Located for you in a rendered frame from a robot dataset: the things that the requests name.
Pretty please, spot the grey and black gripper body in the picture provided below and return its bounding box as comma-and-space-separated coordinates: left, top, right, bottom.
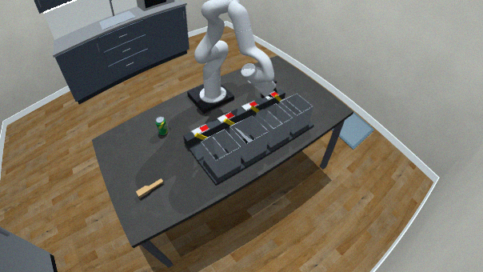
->
257, 81, 276, 97

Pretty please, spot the green drink can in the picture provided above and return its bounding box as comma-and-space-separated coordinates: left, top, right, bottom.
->
156, 117, 168, 135

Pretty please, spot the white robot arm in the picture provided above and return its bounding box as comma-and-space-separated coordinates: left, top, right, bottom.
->
194, 0, 274, 103

